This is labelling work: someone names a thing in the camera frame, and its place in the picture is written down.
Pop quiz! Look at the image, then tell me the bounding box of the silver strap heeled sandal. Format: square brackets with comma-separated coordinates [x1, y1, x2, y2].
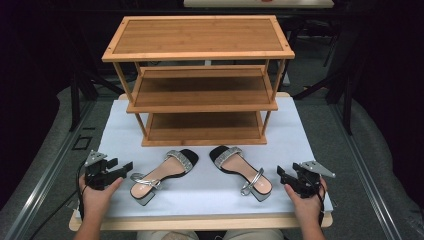
[129, 148, 200, 207]
[209, 145, 274, 203]

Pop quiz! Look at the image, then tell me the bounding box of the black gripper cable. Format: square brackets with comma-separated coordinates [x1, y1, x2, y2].
[29, 159, 88, 240]
[316, 181, 328, 228]

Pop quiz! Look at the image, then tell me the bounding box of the person's right leg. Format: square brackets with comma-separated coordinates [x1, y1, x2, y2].
[222, 228, 285, 240]

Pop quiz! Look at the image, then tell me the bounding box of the pale background table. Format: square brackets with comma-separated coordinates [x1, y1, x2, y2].
[183, 0, 335, 9]

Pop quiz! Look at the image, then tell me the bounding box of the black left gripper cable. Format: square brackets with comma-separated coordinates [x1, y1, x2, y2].
[29, 159, 88, 240]

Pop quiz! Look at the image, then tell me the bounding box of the wooden table board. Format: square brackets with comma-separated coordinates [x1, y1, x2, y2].
[68, 92, 334, 232]

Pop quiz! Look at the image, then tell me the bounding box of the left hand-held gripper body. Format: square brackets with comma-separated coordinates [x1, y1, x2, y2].
[83, 150, 120, 191]

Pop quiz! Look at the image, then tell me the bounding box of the white table mat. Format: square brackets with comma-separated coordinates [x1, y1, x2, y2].
[75, 96, 334, 219]

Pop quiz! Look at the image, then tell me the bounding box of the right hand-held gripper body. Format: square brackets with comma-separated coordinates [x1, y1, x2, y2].
[292, 160, 336, 200]

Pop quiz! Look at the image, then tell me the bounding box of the person's left hand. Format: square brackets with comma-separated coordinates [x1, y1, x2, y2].
[78, 174, 125, 222]

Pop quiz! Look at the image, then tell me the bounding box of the person's right hand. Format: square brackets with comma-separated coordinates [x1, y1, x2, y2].
[283, 177, 329, 226]

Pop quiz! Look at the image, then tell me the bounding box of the wooden three-tier shoe rack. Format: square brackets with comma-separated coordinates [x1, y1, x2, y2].
[101, 14, 296, 148]

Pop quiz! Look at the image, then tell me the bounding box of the black metal stand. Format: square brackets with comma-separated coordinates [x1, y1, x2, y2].
[67, 63, 125, 133]
[292, 64, 355, 136]

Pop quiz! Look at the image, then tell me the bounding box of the metal floor rail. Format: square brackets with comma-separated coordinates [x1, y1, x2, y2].
[3, 99, 98, 240]
[329, 102, 405, 240]

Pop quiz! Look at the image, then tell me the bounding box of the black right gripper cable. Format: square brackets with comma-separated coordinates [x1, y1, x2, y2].
[316, 181, 328, 228]

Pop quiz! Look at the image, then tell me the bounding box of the person's leg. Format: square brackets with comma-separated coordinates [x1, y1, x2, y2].
[222, 228, 285, 240]
[136, 229, 200, 240]

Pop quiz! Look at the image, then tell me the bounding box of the person's left leg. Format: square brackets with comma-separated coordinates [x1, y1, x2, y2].
[136, 229, 200, 240]

